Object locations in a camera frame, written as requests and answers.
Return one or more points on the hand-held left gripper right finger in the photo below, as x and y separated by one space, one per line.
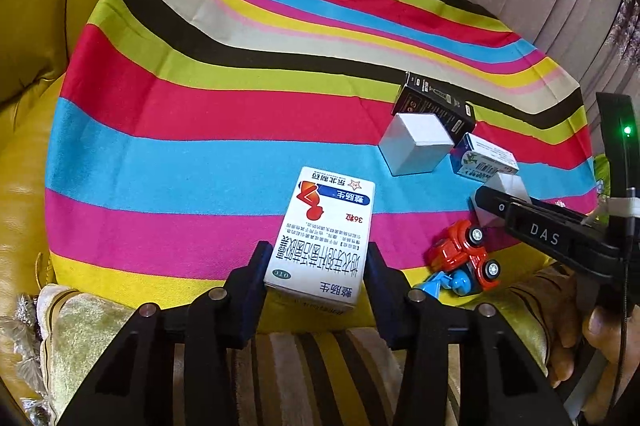
381 291

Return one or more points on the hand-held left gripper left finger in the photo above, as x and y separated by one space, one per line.
254 288

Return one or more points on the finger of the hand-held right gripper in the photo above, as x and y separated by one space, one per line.
492 203

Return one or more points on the small white box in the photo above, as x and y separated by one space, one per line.
505 185

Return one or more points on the white medicine box red print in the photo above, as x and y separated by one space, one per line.
320 236

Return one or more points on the person's right hand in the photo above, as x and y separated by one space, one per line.
602 328

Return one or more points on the white box blue green print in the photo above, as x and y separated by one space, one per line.
482 158

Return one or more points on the blue toy figure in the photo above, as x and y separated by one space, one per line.
430 288

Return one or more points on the red toy car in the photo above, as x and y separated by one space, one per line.
452 251

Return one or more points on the white cube box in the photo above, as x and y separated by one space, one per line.
415 145

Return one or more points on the brown striped cushion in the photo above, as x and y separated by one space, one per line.
310 381

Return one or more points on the black box with product picture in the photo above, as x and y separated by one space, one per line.
430 100

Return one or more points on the beige velvet cushion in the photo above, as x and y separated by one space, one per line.
85 331

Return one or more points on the colourful striped cloth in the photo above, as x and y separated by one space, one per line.
200 105

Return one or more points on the yellow leather sofa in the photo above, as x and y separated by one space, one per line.
40 55

